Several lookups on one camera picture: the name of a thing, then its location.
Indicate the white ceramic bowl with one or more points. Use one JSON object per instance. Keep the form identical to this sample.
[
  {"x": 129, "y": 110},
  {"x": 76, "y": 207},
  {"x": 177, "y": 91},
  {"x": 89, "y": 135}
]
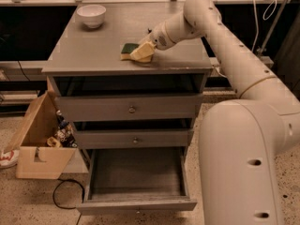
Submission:
[{"x": 92, "y": 16}]

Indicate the grey wooden drawer cabinet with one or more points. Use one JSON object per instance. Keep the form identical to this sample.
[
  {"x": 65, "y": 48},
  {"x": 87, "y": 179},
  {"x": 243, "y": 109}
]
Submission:
[{"x": 86, "y": 63}]

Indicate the metal stand pole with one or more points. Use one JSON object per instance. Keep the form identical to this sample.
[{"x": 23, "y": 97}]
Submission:
[{"x": 267, "y": 14}]

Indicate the red and white shoe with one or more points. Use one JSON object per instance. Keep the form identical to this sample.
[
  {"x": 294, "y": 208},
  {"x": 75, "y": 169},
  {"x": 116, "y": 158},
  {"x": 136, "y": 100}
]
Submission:
[{"x": 9, "y": 159}]

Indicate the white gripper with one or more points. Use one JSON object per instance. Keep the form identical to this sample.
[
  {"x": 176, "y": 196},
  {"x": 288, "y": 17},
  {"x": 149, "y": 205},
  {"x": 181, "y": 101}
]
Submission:
[{"x": 159, "y": 38}]

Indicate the items inside cardboard box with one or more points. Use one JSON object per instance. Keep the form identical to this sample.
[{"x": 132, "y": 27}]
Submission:
[{"x": 63, "y": 136}]

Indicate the grey middle drawer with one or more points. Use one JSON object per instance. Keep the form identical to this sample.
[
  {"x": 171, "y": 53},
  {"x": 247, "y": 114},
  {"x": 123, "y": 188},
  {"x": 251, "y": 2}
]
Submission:
[{"x": 139, "y": 138}]

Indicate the open cardboard box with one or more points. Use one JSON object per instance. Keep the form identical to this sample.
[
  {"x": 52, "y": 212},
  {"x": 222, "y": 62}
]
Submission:
[{"x": 37, "y": 160}]

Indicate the grey top drawer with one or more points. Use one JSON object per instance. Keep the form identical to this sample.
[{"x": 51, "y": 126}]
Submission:
[{"x": 122, "y": 108}]

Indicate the grey open bottom drawer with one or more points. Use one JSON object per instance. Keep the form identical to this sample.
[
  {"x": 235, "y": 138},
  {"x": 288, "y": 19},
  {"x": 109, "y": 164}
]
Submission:
[{"x": 136, "y": 180}]

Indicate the green and yellow sponge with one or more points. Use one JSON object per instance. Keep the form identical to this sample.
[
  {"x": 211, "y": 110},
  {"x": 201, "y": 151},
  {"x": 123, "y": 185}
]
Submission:
[{"x": 128, "y": 49}]

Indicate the dark grey cabinet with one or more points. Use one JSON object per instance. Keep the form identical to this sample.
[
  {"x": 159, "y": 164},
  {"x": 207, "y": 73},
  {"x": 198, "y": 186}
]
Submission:
[{"x": 288, "y": 58}]

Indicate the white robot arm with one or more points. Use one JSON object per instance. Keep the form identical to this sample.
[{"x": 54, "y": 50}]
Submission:
[{"x": 239, "y": 138}]

